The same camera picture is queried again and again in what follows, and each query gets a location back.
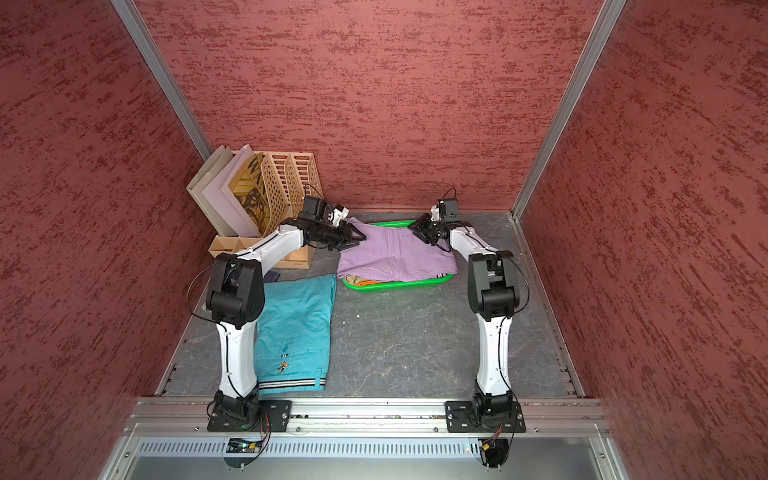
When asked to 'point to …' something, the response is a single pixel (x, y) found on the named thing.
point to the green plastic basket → (397, 286)
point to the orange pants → (370, 282)
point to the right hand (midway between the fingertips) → (411, 229)
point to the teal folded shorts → (292, 339)
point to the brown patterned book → (249, 190)
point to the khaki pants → (353, 279)
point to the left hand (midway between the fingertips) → (361, 242)
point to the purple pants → (392, 252)
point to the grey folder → (195, 193)
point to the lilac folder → (219, 200)
